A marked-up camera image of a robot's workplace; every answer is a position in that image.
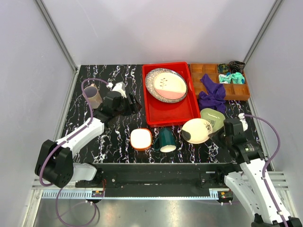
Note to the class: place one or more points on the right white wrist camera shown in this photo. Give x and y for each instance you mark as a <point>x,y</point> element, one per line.
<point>242,119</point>

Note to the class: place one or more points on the white mint sock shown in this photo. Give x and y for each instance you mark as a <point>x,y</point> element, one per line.
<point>225,78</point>

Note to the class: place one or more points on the green panda square dish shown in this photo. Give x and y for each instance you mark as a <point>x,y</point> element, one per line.
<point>215,118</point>

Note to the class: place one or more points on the dark patterned sock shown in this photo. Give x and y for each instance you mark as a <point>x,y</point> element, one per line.
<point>223,68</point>

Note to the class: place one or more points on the red plastic bin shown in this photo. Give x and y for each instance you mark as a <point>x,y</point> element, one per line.
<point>159,113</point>

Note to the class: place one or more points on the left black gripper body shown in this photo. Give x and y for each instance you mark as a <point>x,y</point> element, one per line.
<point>125,108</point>

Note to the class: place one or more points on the brown dark rolled sock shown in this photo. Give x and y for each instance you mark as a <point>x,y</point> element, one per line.
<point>236,66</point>

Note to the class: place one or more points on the aluminium frame rail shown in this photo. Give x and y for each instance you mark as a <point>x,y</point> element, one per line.
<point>53,29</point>

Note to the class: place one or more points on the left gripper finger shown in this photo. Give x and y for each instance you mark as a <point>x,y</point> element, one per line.
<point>138,106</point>
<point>133,103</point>

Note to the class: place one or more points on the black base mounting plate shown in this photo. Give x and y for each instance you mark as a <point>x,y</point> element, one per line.
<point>160,180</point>

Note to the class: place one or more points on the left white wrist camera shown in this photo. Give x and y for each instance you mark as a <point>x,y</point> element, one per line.
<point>118,87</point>

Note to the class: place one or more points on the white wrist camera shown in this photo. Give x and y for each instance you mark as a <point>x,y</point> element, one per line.
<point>118,87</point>
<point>242,119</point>

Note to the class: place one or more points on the mint green sock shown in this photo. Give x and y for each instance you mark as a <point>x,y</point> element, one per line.
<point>238,78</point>

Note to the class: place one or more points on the purple cloth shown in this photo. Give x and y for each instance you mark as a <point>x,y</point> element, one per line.
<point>214,97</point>

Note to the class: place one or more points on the pink cream round plate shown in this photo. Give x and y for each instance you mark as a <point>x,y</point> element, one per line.
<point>170,86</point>

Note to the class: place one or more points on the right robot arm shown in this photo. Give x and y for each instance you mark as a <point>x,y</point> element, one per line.
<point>248,178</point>

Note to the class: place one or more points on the iridescent pink cup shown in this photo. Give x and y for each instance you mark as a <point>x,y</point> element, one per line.
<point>93,95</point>

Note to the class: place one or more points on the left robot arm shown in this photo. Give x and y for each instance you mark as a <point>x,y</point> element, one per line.
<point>55,164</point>

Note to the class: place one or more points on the dark green mug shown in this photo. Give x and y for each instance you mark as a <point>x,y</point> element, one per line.
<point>165,142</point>

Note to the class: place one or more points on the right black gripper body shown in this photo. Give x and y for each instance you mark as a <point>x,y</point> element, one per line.
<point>226,141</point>

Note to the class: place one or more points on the speckled grey large plate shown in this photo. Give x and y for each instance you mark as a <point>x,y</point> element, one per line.
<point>150,86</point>

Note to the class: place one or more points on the wooden compartment organizer tray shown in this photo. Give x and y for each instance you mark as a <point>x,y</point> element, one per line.
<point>233,91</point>

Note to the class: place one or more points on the orange white square bowl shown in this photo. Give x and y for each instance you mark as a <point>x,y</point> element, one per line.
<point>141,139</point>

